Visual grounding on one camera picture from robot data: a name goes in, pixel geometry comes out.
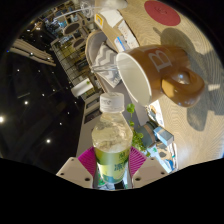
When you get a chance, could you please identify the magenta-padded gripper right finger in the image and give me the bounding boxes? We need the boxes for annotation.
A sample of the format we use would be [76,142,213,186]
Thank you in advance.
[128,146,169,189]

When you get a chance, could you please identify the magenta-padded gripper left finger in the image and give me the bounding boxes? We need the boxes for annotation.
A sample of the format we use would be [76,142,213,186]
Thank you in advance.
[55,146,98,189]

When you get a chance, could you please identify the green-labelled clear drink bottle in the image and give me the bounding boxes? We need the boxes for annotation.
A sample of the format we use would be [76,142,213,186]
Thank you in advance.
[91,92,134,185]

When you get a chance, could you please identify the brown card stand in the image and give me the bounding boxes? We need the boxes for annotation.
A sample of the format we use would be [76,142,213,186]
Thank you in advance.
[155,145,175,162]

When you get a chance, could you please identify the small light blue box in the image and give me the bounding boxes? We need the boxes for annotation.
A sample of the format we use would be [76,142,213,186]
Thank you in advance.
[153,125,175,147]

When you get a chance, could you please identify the white paper sheets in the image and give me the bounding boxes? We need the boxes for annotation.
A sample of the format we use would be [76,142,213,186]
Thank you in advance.
[148,99,165,128]

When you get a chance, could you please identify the white round pillar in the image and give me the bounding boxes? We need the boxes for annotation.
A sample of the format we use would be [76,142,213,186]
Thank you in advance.
[70,79,95,98]

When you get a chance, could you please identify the group of ceiling lights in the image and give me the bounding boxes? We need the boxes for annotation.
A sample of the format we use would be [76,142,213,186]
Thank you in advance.
[0,49,68,144]

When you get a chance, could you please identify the brown ceramic mug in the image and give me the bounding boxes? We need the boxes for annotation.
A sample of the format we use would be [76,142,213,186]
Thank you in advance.
[115,44,206,108]

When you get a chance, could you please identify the wooden shelf unit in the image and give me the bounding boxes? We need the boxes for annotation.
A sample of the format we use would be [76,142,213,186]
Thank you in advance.
[49,33,101,88]

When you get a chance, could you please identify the blue and white leaflet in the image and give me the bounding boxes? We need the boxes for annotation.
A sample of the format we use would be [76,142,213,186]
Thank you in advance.
[113,19,140,52]

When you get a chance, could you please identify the group of round-backed chairs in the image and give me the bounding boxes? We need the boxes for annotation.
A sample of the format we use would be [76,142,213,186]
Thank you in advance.
[33,0,91,54]

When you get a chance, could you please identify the yellow square card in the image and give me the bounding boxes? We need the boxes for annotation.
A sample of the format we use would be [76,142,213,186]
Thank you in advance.
[94,13,105,31]

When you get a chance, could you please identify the white paper napkin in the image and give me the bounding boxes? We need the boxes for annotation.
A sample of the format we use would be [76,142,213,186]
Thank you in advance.
[99,9,125,28]

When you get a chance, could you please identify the flat round red coaster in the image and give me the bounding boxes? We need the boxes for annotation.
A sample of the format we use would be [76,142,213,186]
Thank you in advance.
[143,0,182,27]

